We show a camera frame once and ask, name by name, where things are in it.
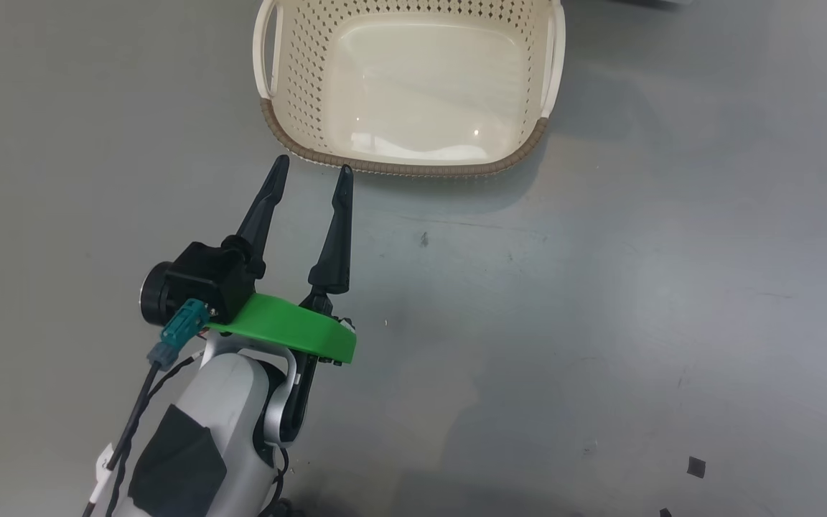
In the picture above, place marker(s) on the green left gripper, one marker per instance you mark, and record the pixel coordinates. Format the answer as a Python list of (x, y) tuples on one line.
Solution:
[(291, 330)]

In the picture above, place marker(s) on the cream perforated laundry basket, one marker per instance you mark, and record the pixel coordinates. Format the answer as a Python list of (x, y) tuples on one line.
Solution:
[(413, 86)]

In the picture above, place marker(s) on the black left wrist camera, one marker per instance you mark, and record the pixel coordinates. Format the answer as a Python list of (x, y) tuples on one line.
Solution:
[(202, 280)]

